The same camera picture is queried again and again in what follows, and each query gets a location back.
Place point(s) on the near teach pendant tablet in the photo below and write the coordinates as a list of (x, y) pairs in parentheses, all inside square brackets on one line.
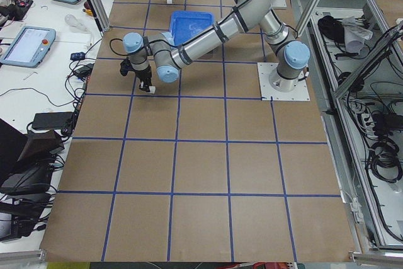
[(30, 47)]

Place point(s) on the blue plastic tray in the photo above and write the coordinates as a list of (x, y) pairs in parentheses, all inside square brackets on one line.
[(184, 25)]

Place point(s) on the black power brick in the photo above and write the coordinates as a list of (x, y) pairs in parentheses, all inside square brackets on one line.
[(51, 120)]

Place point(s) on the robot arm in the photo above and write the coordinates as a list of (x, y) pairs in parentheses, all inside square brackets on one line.
[(293, 55)]

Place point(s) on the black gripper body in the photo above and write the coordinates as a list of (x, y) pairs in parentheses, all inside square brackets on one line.
[(144, 75)]

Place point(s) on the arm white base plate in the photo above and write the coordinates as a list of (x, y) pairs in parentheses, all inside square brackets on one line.
[(275, 88)]

